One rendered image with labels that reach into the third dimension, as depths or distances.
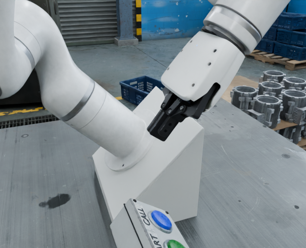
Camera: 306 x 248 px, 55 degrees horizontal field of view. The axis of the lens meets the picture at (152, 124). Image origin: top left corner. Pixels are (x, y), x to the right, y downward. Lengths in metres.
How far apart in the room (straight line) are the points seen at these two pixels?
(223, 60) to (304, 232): 0.53
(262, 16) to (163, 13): 6.89
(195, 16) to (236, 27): 7.27
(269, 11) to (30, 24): 0.44
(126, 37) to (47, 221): 6.12
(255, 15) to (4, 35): 0.39
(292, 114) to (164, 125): 2.06
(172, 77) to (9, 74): 0.30
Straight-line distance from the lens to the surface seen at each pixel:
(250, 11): 0.43
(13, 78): 0.60
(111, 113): 0.69
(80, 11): 6.75
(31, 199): 0.88
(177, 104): 0.43
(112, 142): 0.72
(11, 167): 1.04
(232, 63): 0.42
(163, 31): 7.36
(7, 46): 0.57
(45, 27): 0.68
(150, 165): 0.68
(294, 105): 2.42
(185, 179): 0.69
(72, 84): 0.65
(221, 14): 0.43
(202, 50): 0.43
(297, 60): 5.44
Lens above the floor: 1.34
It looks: 27 degrees down
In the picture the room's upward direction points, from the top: straight up
